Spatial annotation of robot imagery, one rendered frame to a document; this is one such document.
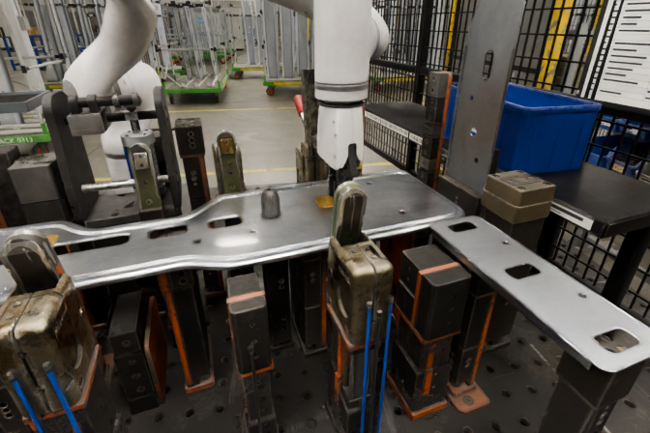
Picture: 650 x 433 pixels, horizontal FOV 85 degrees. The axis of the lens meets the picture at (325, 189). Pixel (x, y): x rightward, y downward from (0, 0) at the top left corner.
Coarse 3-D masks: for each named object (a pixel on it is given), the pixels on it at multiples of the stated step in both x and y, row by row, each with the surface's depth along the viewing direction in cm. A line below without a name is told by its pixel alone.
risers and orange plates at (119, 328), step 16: (240, 272) 62; (128, 304) 59; (144, 304) 63; (112, 320) 56; (128, 320) 56; (144, 320) 61; (160, 320) 68; (112, 336) 53; (128, 336) 54; (144, 336) 58; (160, 336) 66; (128, 352) 55; (144, 352) 56; (160, 352) 64; (128, 368) 56; (144, 368) 57; (160, 368) 62; (128, 384) 57; (144, 384) 58; (160, 384) 60; (128, 400) 58; (144, 400) 59; (160, 400) 61
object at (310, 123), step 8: (304, 72) 68; (312, 72) 66; (304, 80) 69; (312, 80) 67; (304, 88) 69; (312, 88) 71; (304, 96) 70; (312, 96) 71; (304, 104) 71; (312, 104) 72; (304, 112) 72; (312, 112) 72; (304, 120) 72; (312, 120) 72; (304, 128) 73; (312, 128) 73
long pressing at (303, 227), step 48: (240, 192) 68; (288, 192) 69; (384, 192) 69; (432, 192) 69; (0, 240) 54; (96, 240) 54; (144, 240) 54; (192, 240) 54; (240, 240) 54; (288, 240) 54; (0, 288) 44
